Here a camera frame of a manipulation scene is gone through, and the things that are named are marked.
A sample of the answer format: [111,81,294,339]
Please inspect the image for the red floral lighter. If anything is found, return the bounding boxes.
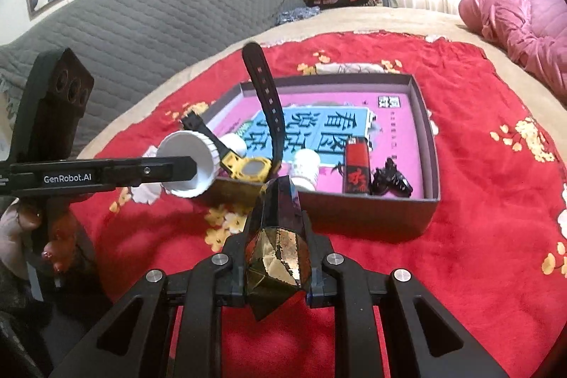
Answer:
[343,137,370,193]

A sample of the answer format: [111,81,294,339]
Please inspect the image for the pink quilt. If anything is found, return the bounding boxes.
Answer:
[458,0,567,106]

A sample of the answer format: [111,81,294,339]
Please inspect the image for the white ribbed jar lid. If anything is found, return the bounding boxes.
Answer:
[157,131,221,198]

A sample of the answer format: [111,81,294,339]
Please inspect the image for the blue patterned cloth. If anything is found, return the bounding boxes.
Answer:
[277,7,320,26]

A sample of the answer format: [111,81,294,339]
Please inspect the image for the yellow watch with black strap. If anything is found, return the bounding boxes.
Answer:
[181,42,286,184]

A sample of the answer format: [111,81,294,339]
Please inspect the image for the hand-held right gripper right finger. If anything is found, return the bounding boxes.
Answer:
[301,212,510,378]

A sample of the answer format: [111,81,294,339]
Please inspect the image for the red floral blanket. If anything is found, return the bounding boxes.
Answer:
[73,30,567,378]

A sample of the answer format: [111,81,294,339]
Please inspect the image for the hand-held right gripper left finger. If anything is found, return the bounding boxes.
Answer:
[49,223,253,378]

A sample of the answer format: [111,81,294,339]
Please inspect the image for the pink and blue book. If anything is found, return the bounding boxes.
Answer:
[208,90,428,197]

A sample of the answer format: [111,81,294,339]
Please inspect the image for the beige bed sheet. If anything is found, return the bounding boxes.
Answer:
[77,4,567,159]

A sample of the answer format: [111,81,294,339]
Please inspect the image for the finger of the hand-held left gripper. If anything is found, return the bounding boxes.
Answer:
[100,156,198,188]

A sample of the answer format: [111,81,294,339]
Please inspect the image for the white earbuds case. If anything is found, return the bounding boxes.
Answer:
[219,133,248,157]

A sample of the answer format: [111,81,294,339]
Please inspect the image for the white pill bottle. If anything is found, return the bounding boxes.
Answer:
[290,150,320,190]

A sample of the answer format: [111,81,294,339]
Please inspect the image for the grey cardboard box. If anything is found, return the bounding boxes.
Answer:
[195,72,440,243]

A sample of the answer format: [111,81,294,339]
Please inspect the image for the black hair clip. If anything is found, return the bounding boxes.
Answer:
[371,159,414,198]

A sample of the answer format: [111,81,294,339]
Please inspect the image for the grey quilted headboard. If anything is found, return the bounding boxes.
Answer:
[0,0,306,166]

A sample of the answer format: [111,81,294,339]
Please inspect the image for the black and gold faceted bottle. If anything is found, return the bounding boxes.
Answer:
[245,176,313,322]

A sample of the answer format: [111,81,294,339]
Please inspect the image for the person's left hand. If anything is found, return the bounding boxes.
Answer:
[0,201,80,286]

